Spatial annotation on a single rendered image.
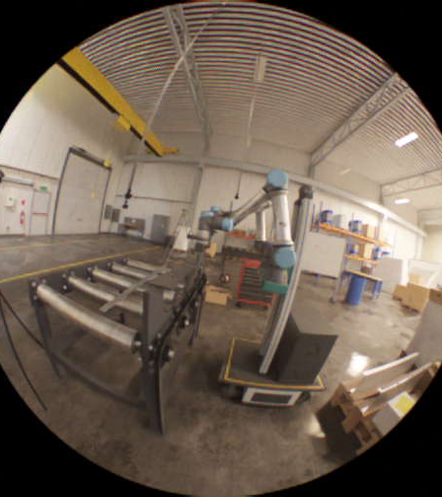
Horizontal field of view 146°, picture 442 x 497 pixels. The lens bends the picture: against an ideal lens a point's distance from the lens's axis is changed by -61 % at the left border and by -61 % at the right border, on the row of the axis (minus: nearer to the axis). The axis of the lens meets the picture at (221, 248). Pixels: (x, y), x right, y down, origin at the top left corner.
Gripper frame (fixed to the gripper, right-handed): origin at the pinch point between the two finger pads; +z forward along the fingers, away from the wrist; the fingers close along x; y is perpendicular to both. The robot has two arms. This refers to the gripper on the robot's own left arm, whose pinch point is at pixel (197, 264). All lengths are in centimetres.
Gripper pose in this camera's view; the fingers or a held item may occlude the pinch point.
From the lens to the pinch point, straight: 102.0
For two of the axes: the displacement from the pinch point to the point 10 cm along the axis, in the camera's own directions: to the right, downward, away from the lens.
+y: 9.8, 1.8, -0.4
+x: 0.6, -0.8, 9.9
